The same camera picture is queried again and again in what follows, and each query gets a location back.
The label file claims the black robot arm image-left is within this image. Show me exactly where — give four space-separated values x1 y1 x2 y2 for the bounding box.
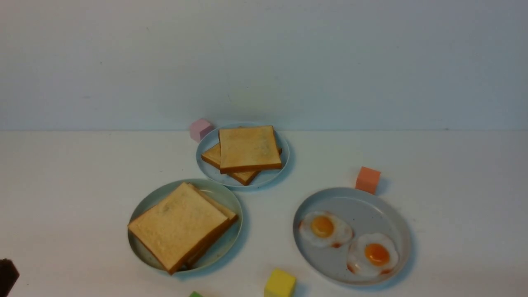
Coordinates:
0 258 20 297

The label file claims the pink foam cube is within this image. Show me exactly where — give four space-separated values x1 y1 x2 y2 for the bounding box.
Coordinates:
189 118 215 143

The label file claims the left fried egg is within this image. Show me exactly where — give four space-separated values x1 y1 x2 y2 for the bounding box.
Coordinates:
298 211 354 248

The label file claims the fried egg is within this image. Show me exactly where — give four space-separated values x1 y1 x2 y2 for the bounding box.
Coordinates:
346 233 400 278
298 211 354 248

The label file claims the orange foam cube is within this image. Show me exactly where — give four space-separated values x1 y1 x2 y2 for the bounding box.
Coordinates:
355 167 381 195

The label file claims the grey plate with eggs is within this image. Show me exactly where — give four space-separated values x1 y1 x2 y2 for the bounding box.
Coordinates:
292 187 414 288

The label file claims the yellow foam cube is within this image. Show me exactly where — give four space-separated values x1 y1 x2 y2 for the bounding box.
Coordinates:
263 269 297 297

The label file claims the right fried egg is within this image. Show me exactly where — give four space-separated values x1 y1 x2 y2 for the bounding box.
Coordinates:
346 233 400 278

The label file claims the green foam cube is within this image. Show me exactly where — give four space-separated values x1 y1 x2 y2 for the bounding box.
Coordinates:
189 291 203 297

